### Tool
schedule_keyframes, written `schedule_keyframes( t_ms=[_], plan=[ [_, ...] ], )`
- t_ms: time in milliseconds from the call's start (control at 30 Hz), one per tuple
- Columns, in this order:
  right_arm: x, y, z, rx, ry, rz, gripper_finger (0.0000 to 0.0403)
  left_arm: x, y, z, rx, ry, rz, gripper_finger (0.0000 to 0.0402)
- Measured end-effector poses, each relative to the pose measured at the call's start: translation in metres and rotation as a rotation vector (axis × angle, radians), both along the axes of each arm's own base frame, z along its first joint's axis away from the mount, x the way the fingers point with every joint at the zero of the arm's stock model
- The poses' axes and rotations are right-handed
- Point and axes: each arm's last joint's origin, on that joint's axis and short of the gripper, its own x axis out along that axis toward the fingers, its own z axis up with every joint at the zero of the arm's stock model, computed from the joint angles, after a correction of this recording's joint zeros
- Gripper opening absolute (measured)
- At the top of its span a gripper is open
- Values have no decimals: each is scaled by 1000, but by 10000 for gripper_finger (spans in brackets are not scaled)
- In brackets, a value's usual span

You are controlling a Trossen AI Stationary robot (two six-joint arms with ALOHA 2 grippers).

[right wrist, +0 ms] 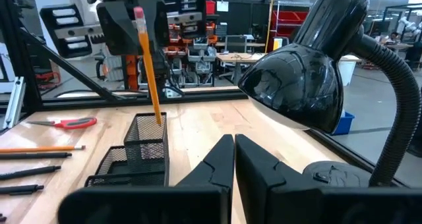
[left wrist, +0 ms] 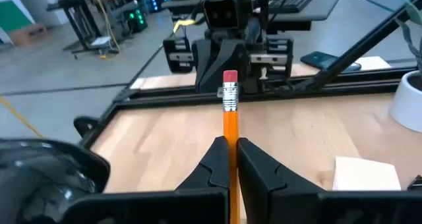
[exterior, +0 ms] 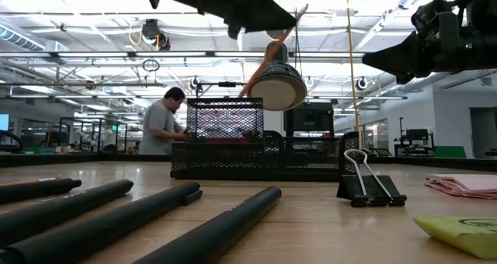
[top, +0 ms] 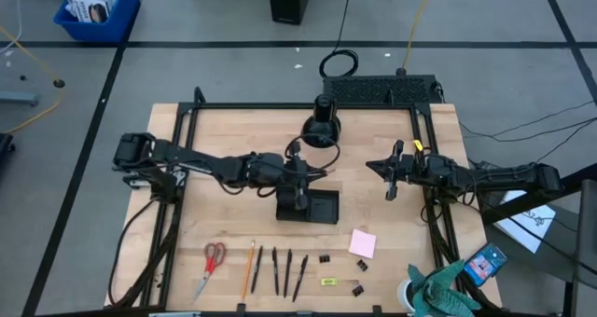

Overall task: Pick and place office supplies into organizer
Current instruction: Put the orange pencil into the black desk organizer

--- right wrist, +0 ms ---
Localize black mesh desk organizer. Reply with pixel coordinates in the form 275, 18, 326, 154
84, 111, 170, 188

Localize yellow pole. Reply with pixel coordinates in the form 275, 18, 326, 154
265, 0, 276, 53

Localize silver corner bracket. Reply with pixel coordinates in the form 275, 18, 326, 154
161, 86, 184, 99

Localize red storage bins rack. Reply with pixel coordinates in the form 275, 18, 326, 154
270, 0, 311, 37

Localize red handled scissors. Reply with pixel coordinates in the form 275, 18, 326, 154
26, 116, 98, 130

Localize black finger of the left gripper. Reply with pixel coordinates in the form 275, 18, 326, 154
144, 0, 208, 49
39, 0, 141, 59

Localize black gooseneck desk lamp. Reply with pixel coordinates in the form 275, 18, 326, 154
237, 0, 422, 188

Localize shelf rack with orange bins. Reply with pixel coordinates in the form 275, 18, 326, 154
125, 19, 218, 88

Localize wooden desk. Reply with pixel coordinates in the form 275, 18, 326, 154
216, 52, 266, 86

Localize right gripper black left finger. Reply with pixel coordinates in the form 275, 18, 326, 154
57, 134, 235, 224

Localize silver aluminium extrusion bar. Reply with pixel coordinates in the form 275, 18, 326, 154
2, 76, 26, 130

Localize blue bin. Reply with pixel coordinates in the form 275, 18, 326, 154
331, 111, 355, 136

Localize white bin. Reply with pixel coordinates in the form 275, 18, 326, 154
338, 55, 361, 87

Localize yellow pencil pink eraser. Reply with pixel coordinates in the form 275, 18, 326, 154
133, 6, 163, 126
0, 145, 86, 154

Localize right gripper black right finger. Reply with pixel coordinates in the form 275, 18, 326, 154
234, 133, 422, 224

